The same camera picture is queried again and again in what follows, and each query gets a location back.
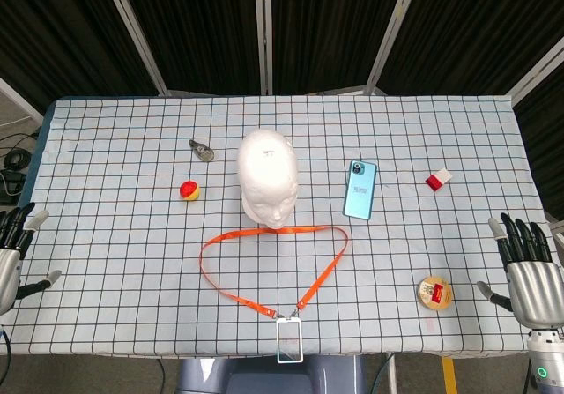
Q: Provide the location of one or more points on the light blue checkered tablecloth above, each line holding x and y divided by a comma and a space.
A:
110, 235

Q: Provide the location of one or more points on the white metal screen post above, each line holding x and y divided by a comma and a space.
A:
392, 37
263, 32
537, 65
132, 32
22, 98

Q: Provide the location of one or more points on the red and yellow ball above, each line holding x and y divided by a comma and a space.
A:
190, 191

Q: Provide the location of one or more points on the black curtain panel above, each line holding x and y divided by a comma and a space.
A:
198, 28
546, 138
326, 28
53, 28
476, 24

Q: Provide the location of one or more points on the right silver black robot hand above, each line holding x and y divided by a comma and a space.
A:
535, 288

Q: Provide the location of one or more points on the grey blue robot torso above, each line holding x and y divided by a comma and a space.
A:
269, 376

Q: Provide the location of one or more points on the light blue smartphone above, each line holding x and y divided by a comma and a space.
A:
360, 191

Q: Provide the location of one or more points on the round wooden tin red label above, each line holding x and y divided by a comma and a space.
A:
435, 293

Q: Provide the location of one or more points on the white foam mannequin head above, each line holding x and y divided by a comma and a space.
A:
266, 169

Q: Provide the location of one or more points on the black power adapter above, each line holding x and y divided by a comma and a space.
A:
9, 184

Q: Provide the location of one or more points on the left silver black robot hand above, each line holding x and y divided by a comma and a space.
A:
9, 270

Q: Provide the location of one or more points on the red and white eraser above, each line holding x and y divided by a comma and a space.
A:
438, 180

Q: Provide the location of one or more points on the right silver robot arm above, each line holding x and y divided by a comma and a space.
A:
546, 359

